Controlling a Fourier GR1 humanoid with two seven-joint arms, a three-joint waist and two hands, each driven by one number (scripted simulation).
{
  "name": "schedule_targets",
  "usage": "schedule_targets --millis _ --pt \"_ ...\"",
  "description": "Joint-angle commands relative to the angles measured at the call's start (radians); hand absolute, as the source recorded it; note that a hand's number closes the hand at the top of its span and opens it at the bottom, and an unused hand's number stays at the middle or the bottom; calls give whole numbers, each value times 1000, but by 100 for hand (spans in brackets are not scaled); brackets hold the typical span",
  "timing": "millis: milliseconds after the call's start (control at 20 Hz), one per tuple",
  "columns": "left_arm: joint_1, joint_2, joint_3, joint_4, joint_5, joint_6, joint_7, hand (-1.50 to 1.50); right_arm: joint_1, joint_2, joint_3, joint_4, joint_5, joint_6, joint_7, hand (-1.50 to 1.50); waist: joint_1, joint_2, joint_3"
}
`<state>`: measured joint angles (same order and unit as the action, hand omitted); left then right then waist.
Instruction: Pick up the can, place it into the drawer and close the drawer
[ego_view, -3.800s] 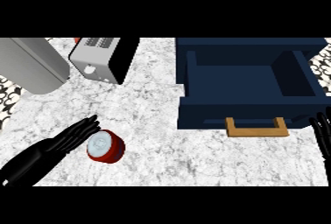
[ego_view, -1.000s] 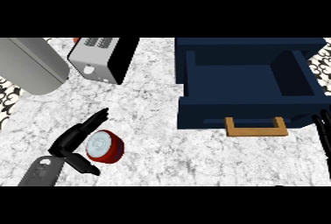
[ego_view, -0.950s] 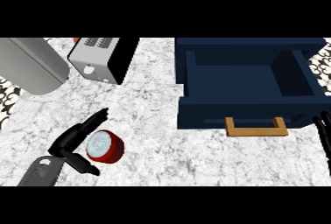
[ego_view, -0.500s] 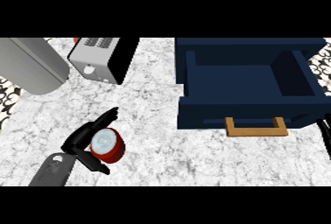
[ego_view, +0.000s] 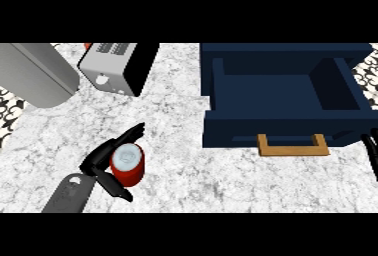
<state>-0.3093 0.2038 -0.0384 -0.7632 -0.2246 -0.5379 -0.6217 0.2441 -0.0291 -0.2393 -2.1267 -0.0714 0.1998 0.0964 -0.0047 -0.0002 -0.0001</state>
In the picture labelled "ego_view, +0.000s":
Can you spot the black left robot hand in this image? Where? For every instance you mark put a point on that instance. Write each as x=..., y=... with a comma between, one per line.
x=102, y=156

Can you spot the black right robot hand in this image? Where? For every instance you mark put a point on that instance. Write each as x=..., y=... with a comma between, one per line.
x=369, y=146

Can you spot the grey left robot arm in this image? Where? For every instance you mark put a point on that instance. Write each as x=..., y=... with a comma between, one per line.
x=68, y=195

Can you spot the red can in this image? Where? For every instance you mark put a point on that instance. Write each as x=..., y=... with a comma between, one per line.
x=129, y=165

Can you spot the navy blue drawer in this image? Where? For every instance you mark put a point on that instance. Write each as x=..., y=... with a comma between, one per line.
x=285, y=110

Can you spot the silver toaster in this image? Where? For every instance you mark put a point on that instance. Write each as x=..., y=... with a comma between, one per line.
x=115, y=66

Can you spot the grey rounded appliance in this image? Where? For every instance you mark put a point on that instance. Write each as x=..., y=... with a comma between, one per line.
x=34, y=73

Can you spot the navy blue cabinet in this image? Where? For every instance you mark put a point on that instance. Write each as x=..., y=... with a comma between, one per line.
x=285, y=53

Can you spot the small red object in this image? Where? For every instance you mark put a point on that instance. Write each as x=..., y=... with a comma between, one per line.
x=87, y=45

